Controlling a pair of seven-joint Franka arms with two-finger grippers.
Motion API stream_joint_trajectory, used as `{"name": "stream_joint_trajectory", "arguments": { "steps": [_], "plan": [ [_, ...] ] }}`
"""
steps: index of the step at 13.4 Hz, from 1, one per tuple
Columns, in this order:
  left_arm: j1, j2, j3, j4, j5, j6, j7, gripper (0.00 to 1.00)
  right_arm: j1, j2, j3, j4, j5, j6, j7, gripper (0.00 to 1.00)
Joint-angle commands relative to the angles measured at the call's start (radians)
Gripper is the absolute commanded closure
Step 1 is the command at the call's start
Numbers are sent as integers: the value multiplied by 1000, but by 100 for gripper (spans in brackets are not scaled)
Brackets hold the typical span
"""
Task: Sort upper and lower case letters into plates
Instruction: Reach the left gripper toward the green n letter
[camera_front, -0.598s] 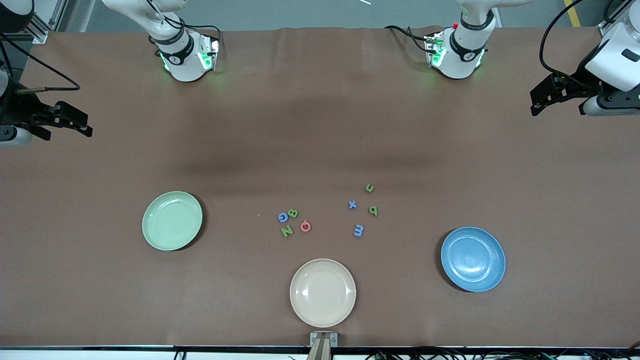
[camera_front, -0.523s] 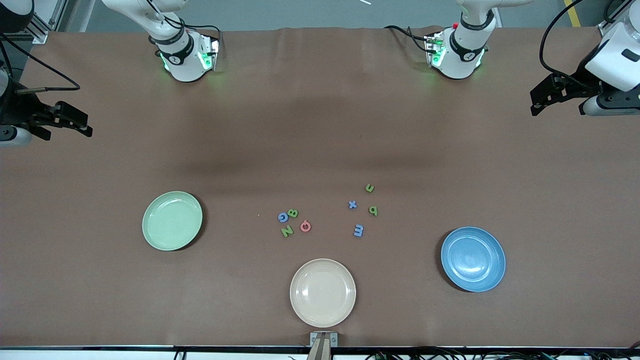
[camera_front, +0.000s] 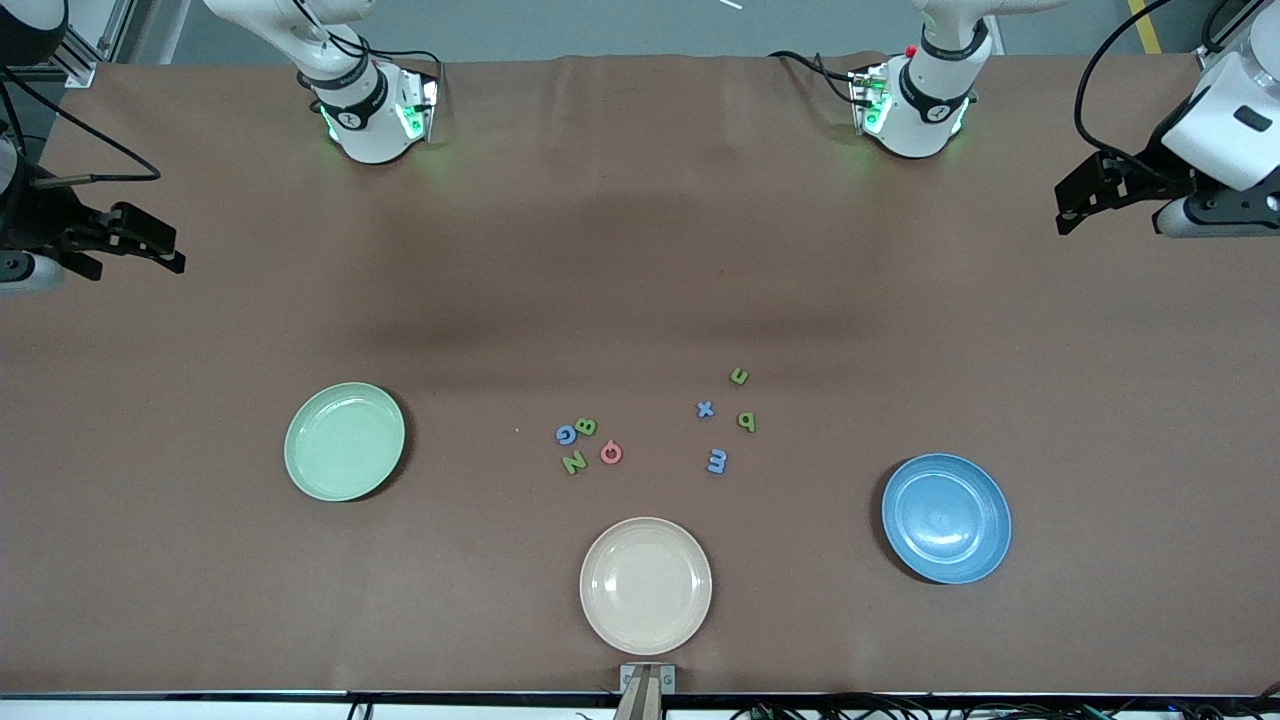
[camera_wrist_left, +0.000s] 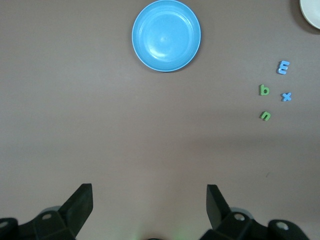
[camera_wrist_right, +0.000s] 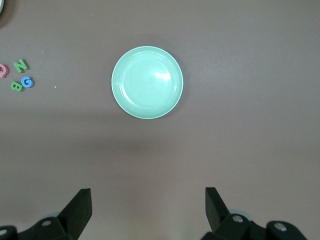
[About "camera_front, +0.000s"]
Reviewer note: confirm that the blue plate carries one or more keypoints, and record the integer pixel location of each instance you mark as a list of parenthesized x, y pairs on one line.
[(945, 520)]

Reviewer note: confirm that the green letter B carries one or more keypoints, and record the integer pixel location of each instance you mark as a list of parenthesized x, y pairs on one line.
[(586, 427)]

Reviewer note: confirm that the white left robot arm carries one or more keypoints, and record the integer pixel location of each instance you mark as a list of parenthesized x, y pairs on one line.
[(925, 110)]

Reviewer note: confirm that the green letter N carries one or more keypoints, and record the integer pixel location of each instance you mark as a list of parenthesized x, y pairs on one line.
[(575, 463)]

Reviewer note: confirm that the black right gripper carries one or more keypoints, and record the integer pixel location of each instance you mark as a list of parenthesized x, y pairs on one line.
[(40, 217)]

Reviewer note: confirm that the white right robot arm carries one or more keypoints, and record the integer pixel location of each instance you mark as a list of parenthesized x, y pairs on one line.
[(365, 120)]

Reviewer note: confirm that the brown table mat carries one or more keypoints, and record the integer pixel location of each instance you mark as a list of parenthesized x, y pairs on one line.
[(640, 250)]

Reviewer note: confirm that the beige plate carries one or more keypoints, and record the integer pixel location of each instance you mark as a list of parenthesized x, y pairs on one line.
[(645, 585)]

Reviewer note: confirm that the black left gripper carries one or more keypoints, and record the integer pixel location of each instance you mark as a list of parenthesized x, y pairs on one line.
[(1141, 167)]

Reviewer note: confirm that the aluminium frame profile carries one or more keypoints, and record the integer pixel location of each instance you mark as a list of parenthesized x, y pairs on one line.
[(80, 65)]

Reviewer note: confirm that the tan mount bar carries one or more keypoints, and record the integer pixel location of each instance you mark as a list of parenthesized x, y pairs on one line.
[(640, 702)]

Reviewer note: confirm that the metal base connector panel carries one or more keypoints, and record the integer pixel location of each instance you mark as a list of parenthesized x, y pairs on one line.
[(868, 100), (418, 105)]

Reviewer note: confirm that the pink letter Q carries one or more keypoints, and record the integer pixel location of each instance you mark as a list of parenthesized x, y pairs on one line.
[(603, 453)]

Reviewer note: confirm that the grey metal bracket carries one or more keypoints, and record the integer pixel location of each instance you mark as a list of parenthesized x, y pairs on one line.
[(628, 680)]

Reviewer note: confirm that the green plate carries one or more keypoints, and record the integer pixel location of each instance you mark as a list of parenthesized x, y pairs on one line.
[(345, 442)]

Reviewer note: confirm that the blue letter m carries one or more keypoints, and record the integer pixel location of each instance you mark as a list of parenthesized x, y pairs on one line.
[(717, 461)]

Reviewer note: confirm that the blue letter G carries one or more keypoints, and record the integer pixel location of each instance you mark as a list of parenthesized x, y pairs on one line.
[(565, 441)]

